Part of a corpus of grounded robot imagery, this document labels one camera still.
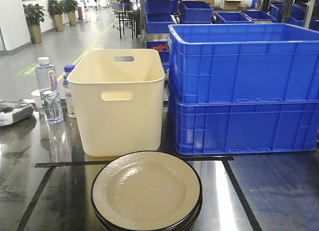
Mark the beige plate black rim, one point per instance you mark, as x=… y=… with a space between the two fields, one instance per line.
x=172 y=223
x=145 y=184

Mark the cream plastic storage bin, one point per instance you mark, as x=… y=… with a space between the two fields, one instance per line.
x=118 y=100

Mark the upper large blue crate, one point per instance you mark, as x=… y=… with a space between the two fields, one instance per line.
x=235 y=63

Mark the blue capped drink bottle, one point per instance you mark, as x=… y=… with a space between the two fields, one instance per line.
x=69 y=102

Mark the clear water bottle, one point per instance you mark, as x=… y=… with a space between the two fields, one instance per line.
x=49 y=92

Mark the white paper cup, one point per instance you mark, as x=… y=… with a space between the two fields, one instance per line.
x=38 y=102

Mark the grey handheld device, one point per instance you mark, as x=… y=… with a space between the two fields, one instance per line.
x=13 y=111

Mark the potted plant gold pot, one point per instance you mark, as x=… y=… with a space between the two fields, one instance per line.
x=34 y=15

